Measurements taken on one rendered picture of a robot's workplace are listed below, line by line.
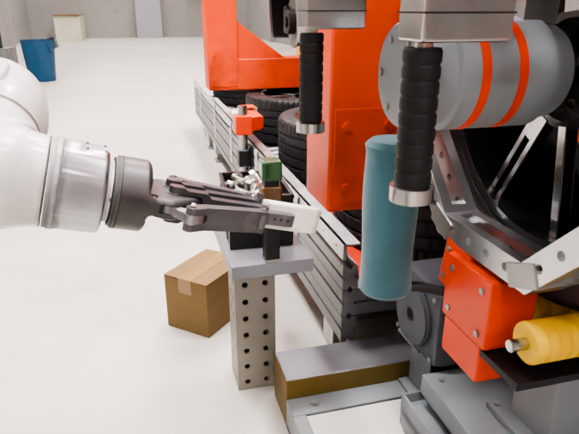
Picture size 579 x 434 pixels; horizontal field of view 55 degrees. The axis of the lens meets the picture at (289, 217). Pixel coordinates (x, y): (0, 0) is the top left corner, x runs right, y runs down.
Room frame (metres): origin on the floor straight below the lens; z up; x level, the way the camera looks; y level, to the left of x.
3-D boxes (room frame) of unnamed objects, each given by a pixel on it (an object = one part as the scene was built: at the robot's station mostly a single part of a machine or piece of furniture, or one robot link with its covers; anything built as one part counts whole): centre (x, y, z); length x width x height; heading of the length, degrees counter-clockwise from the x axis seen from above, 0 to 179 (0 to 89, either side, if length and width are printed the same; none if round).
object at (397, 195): (0.52, -0.12, 0.83); 0.04 x 0.04 x 0.16
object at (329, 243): (2.42, 0.15, 0.28); 2.47 x 0.09 x 0.22; 15
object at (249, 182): (1.18, 0.08, 0.51); 0.20 x 0.14 x 0.13; 12
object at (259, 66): (3.15, 0.04, 0.69); 0.52 x 0.17 x 0.35; 105
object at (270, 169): (1.02, 0.04, 0.64); 0.04 x 0.04 x 0.04; 15
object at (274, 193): (1.02, 0.04, 0.59); 0.04 x 0.04 x 0.04; 15
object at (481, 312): (0.76, -0.34, 0.48); 0.16 x 0.12 x 0.17; 105
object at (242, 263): (1.21, 0.09, 0.44); 0.43 x 0.17 x 0.03; 15
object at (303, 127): (0.85, -0.03, 0.83); 0.04 x 0.04 x 0.16
